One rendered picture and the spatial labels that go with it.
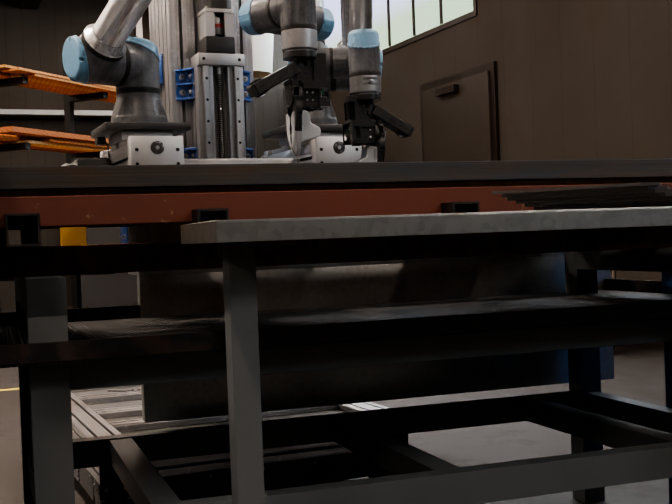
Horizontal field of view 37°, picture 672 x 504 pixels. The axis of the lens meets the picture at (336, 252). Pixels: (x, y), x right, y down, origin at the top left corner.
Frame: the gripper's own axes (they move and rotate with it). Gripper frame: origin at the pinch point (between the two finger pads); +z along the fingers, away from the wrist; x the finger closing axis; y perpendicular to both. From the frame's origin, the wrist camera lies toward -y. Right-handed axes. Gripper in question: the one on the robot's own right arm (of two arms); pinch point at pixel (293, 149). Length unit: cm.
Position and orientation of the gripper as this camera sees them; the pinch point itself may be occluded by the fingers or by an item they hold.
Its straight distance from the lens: 210.9
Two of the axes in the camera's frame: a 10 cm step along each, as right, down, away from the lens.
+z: 0.4, 10.0, 0.2
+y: 9.4, -0.4, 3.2
